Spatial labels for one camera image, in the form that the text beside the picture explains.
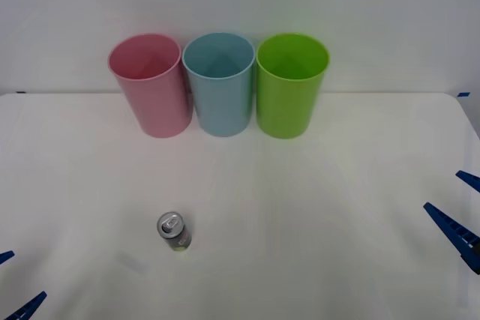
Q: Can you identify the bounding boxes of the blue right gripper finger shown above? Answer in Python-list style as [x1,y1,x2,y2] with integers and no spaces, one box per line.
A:
[423,202,480,275]
[454,170,480,194]

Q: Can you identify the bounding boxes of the grey drink can green print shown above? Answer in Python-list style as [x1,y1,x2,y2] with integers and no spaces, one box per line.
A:
[155,210,194,254]

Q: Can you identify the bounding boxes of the green plastic waste bin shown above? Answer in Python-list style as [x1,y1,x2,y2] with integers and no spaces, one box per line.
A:
[255,32,331,139]

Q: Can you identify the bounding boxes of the pink plastic waste bin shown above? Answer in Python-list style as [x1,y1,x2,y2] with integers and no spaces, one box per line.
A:
[107,33,194,139]

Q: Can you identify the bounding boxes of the pale blue plastic waste bin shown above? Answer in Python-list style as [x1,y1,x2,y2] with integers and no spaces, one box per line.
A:
[181,31,257,137]

